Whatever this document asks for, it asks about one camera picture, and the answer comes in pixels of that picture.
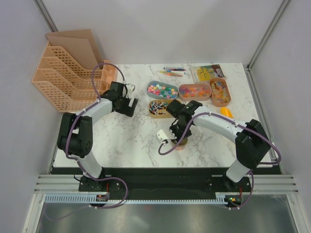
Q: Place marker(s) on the peach mesh file organizer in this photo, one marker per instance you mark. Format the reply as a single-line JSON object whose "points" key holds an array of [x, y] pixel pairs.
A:
{"points": [[71, 70]]}

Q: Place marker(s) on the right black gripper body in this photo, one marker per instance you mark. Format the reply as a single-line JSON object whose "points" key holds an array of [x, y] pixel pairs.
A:
{"points": [[178, 129]]}

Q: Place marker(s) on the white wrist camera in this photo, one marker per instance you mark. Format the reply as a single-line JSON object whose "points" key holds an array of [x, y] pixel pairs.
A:
{"points": [[162, 137], [129, 88]]}

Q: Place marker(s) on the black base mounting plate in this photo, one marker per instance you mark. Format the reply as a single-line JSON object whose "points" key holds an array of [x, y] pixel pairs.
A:
{"points": [[115, 173]]}

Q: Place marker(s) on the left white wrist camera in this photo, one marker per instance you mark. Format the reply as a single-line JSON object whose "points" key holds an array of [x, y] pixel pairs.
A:
{"points": [[129, 88]]}

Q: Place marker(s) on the aluminium frame rail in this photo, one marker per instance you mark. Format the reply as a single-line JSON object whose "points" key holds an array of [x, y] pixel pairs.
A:
{"points": [[262, 184]]}

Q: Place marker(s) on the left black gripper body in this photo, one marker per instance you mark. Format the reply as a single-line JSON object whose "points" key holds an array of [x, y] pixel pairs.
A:
{"points": [[124, 108]]}

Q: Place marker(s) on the coloured pens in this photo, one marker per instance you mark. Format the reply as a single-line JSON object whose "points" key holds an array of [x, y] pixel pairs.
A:
{"points": [[173, 71]]}

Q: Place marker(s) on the pink tray of gummy candies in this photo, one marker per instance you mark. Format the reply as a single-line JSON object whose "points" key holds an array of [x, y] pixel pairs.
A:
{"points": [[195, 91]]}

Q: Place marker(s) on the round gold jar lid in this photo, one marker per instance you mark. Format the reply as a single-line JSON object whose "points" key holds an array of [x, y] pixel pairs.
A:
{"points": [[181, 144]]}

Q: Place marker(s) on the yellow plastic scoop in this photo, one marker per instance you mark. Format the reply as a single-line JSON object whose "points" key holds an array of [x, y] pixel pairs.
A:
{"points": [[226, 112]]}

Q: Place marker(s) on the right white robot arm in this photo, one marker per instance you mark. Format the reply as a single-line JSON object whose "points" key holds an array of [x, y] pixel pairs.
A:
{"points": [[251, 141]]}

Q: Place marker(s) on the clear glass jar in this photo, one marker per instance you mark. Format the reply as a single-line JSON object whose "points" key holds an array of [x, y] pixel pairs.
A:
{"points": [[176, 147]]}

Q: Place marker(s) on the tan tray of lollipops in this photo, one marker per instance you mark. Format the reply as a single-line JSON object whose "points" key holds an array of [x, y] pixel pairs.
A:
{"points": [[158, 108]]}

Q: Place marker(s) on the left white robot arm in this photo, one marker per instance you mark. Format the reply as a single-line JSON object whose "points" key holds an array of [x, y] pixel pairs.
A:
{"points": [[75, 136]]}

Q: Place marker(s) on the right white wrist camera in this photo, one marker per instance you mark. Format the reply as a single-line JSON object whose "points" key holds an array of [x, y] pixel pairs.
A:
{"points": [[162, 137]]}

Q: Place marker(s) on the grey tray of colourful candies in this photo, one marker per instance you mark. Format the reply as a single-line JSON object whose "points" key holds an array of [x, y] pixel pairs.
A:
{"points": [[161, 91]]}

